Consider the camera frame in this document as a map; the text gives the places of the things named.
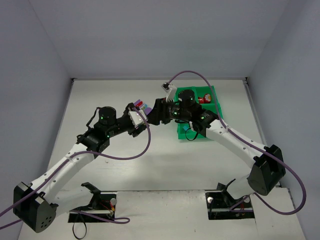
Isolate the red white printed lego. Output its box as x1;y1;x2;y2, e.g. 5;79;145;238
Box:
202;93;212;104

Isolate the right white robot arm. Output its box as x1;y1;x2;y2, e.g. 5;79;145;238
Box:
147;89;286;200

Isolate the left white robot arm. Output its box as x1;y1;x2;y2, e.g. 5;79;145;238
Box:
13;103;151;233

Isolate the green divided sorting tray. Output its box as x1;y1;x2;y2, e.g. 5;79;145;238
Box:
172;86;223;141

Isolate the teal printed purple lego stack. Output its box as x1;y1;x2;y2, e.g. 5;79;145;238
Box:
139;103;152;115

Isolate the purple lego with red brick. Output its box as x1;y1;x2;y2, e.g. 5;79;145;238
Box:
134;99;144;107

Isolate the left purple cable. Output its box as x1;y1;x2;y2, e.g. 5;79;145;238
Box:
0;107;151;230

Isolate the purple cable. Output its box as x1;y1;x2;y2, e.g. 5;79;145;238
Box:
167;70;307;216
0;107;151;230

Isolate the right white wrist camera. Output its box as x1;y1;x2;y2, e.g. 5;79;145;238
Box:
161;82;177;102

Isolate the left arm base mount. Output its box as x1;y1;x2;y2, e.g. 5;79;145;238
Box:
67;192;117;223

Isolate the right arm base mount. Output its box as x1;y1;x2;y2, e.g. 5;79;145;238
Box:
205;190;255;221

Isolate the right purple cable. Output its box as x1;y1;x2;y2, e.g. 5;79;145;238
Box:
167;70;307;216

